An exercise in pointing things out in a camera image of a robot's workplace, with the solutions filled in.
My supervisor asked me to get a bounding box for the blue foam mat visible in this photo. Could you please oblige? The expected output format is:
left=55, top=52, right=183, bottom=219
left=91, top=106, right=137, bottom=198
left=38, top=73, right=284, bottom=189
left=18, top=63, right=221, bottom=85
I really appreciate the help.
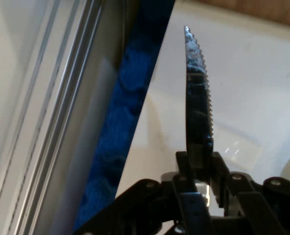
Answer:
left=72, top=0, right=177, bottom=234

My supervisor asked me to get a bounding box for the aluminium wall rail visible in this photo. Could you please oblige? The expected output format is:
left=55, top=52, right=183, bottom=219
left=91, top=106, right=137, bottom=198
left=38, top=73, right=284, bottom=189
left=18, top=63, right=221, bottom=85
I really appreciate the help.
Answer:
left=0, top=0, right=127, bottom=235

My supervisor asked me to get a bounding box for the dark wooden drawer cabinet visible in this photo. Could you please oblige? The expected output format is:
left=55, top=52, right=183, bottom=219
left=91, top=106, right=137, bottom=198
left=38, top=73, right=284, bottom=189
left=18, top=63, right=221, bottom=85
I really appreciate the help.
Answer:
left=200, top=0, right=290, bottom=29

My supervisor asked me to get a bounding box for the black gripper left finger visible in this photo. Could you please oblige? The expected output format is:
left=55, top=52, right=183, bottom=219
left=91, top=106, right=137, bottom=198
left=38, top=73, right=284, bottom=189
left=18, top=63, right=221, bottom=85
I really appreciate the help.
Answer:
left=72, top=151, right=213, bottom=235

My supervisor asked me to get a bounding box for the serrated steel table knife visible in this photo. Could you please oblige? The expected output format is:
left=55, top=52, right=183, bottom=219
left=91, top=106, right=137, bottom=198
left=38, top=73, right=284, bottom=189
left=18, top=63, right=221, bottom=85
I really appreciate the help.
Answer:
left=183, top=24, right=215, bottom=184

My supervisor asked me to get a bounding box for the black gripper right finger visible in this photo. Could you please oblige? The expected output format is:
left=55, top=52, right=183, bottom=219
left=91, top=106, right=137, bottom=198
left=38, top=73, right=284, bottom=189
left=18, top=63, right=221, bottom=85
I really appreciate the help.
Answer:
left=209, top=151, right=290, bottom=235

